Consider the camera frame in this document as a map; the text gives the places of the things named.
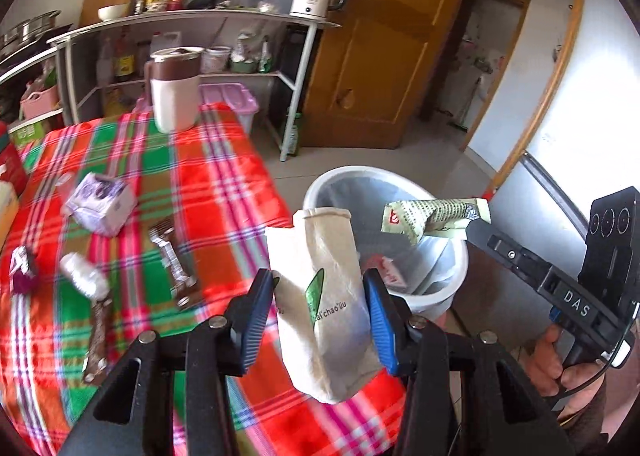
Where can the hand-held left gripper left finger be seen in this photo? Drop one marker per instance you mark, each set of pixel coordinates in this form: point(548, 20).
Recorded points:
point(255, 331)

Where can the white bowl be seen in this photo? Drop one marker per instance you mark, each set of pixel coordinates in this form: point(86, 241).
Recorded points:
point(113, 12)

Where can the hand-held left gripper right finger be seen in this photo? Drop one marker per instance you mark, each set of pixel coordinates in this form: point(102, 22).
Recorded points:
point(385, 331)

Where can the steel steamer pot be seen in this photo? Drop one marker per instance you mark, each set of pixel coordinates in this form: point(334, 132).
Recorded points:
point(27, 28)

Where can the yellow tissue pack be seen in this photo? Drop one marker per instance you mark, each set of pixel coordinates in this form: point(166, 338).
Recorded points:
point(7, 216)

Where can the clear plastic bin liner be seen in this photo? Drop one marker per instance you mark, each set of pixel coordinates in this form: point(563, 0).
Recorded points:
point(370, 196)

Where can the grey refrigerator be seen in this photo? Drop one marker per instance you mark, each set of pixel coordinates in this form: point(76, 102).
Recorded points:
point(540, 196)

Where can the large white metal shelf rack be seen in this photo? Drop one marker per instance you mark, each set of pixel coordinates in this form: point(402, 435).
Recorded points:
point(200, 16)

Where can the white paper bag green leaf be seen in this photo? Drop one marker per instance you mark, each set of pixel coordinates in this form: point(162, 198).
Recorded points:
point(330, 286)

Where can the green white snack wrapper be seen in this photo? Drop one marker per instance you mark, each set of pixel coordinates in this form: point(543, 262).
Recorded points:
point(435, 216)

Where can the red green plaid tablecloth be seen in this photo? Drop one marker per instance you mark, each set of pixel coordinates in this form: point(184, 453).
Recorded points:
point(200, 186)

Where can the small white metal shelf rack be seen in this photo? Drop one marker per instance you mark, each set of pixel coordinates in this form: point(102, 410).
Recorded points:
point(30, 67)

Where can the person's right forearm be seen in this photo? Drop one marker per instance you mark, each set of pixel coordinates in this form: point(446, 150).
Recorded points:
point(620, 426)

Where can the white round bin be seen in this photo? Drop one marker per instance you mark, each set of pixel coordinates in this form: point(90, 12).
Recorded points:
point(435, 298)

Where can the black cooktop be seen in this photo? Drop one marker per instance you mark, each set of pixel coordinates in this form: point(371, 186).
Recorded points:
point(30, 47)

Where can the white brown lidded jug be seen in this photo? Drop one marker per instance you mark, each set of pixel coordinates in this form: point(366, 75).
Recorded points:
point(172, 96)

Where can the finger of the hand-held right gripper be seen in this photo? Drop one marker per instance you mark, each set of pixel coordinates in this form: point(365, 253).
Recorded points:
point(515, 256)

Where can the wooden door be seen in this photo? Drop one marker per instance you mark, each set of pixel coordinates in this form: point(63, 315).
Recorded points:
point(380, 46)

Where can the red antler water bottle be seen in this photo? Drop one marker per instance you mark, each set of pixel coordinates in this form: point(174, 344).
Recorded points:
point(10, 161)

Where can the purple lidded storage box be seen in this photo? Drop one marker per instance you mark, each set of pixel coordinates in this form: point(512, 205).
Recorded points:
point(227, 98)

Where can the white plastic tub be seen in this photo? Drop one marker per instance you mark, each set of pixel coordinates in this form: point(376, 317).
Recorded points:
point(216, 61)

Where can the person's right hand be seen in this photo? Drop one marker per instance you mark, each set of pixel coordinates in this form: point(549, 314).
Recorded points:
point(547, 361)

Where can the purple snack wrapper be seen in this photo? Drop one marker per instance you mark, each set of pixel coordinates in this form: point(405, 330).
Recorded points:
point(22, 281)

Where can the yellow label bottle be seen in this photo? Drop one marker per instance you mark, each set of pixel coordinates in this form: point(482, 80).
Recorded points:
point(124, 63)

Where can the purple white drink carton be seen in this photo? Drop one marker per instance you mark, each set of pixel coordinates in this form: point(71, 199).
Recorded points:
point(102, 203)

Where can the green glass bottle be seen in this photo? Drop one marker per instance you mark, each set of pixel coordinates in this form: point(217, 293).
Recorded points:
point(294, 136)

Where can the brown coffee sachet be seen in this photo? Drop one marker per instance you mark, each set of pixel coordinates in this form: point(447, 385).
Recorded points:
point(175, 261)
point(97, 341)

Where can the green bowl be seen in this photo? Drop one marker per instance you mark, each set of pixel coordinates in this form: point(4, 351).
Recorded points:
point(244, 67)

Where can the pink plastic basket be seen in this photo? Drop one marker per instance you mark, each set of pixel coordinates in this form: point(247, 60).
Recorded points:
point(39, 105)

